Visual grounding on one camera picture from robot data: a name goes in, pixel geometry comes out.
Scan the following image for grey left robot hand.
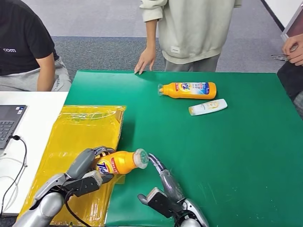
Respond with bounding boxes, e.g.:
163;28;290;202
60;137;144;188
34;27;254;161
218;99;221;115
66;146;116;181

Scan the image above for eyeglasses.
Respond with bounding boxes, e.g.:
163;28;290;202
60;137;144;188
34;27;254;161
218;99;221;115
271;53;290;62

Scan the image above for green table mat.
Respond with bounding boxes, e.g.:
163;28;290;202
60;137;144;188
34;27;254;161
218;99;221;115
64;70;303;227

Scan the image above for person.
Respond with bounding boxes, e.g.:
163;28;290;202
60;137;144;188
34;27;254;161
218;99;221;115
0;0;72;92
134;0;243;75
277;33;303;120

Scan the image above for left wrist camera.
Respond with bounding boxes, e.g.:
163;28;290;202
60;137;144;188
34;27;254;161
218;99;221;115
62;170;115;198

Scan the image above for person's right hand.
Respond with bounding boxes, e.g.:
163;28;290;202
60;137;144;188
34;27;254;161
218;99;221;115
134;46;156;75

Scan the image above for person's hand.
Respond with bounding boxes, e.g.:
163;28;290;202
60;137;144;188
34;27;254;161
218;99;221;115
282;34;303;66

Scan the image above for black laptop cable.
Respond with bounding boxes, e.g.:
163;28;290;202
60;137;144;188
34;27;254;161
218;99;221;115
0;135;27;217

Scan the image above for grey laptop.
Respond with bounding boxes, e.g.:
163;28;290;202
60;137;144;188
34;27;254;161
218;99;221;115
0;105;27;150

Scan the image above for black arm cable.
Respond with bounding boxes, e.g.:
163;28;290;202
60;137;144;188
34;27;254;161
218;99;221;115
63;189;91;227

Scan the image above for orange detergent bottle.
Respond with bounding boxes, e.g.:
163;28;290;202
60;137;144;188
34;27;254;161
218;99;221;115
158;82;217;100
94;148;149;175

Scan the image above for white cable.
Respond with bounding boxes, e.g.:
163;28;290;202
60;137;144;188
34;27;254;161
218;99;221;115
0;156;27;212

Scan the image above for yellow plastic-wrapped flat box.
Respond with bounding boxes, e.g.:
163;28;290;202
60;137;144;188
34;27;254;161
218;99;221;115
17;105;126;227

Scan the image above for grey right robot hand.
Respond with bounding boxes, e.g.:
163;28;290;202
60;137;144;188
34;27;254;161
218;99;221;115
147;153;185;201

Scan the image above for white framed board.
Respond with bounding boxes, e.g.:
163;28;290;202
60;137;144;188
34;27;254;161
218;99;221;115
281;2;303;42

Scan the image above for dark grey carpet rug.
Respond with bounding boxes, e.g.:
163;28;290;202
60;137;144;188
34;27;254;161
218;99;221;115
51;36;166;73

